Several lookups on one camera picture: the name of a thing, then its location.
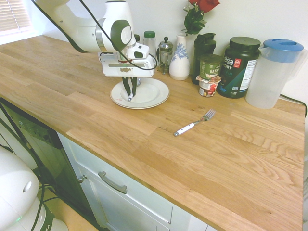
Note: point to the white window blind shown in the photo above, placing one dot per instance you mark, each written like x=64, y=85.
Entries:
x=12, y=14

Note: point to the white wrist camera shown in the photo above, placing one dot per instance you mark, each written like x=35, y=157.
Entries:
x=138, y=51

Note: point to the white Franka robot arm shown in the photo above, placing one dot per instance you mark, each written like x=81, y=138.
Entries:
x=79, y=31

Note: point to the black shaker bottle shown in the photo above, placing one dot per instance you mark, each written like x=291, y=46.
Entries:
x=204, y=45

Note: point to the clear bottle with green lid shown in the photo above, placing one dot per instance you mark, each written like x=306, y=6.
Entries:
x=149, y=41

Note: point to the red yogurt cup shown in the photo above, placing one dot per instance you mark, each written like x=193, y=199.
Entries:
x=208, y=89

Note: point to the green oatmeal cup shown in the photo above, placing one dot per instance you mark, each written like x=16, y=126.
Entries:
x=211, y=67

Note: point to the black protein powder tub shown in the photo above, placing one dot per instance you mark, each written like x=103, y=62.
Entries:
x=240, y=72

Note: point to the glass French press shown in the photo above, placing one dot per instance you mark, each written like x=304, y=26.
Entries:
x=166, y=55

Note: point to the silver cabinet knob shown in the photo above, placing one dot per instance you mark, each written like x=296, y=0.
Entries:
x=82, y=178

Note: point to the spice jar with dark lid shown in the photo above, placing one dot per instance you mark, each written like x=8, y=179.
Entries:
x=137, y=38

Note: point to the clear pitcher with blue lid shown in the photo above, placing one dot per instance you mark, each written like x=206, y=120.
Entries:
x=267, y=79

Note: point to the white vase with blue flowers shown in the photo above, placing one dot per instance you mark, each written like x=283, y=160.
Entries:
x=179, y=67

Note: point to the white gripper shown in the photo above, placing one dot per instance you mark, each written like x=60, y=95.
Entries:
x=115, y=68

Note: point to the red roses with green leaves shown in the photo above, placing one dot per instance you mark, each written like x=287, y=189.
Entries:
x=195, y=19

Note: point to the white plate with gold rim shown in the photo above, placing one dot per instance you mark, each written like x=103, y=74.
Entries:
x=151, y=93

